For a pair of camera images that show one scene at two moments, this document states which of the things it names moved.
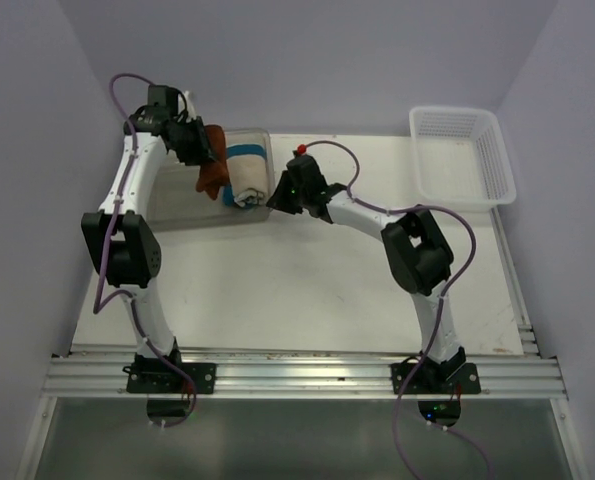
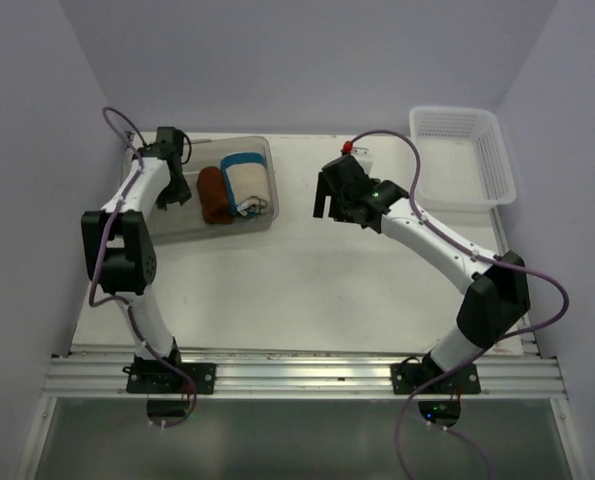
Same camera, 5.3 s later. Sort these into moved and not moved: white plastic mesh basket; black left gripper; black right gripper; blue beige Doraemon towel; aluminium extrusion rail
Moved: blue beige Doraemon towel; black left gripper; black right gripper
Not moved: aluminium extrusion rail; white plastic mesh basket
